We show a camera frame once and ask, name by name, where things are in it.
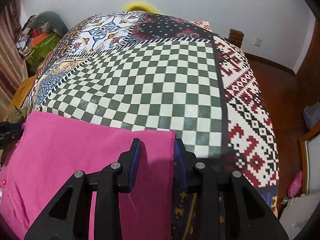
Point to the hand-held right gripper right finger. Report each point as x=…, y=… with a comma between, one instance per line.
x=180, y=170

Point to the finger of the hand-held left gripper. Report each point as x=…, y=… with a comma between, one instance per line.
x=12, y=127
x=8, y=139

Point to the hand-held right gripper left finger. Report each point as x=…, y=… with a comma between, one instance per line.
x=135, y=165

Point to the pink pants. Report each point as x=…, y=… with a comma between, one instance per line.
x=75, y=150

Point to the olive green pants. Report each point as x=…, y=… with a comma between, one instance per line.
x=17, y=115

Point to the striped brown curtain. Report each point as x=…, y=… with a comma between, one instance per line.
x=10, y=67

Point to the green bag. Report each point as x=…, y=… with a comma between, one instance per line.
x=42, y=52

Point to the patchwork printed blanket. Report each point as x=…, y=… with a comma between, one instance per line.
x=150, y=80

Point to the patterned cloth bag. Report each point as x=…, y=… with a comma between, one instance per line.
x=23, y=38

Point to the orange box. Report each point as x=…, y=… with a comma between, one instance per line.
x=40, y=37

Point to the grey plush pillow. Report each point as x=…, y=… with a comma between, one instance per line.
x=52, y=21

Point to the pink clog shoe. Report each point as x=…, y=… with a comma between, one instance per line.
x=295, y=183

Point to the wood-framed sliding glass door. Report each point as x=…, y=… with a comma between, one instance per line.
x=312, y=160

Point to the blue-grey cloth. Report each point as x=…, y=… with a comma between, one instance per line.
x=311, y=116

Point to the yellow plush toy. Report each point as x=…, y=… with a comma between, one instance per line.
x=140, y=6

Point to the dark wooden door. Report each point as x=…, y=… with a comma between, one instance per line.
x=310, y=75

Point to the white wall socket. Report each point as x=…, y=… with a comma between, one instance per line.
x=258, y=42

